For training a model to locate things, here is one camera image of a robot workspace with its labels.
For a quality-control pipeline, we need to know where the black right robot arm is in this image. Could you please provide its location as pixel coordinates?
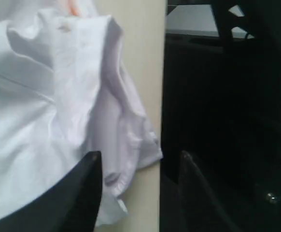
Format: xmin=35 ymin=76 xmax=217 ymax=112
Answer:
xmin=161 ymin=0 xmax=281 ymax=232

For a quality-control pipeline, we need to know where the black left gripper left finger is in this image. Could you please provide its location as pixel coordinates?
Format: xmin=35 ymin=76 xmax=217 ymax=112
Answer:
xmin=0 ymin=151 xmax=102 ymax=232

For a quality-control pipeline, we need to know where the white t-shirt red lettering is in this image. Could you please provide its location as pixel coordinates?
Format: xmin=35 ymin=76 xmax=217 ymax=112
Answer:
xmin=0 ymin=0 xmax=162 ymax=227

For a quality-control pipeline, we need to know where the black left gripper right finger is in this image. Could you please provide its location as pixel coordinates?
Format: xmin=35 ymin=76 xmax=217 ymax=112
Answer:
xmin=178 ymin=151 xmax=242 ymax=232

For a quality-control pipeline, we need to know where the orange clothing tag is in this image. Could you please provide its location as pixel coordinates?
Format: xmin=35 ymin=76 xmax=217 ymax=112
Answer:
xmin=57 ymin=0 xmax=86 ymax=17

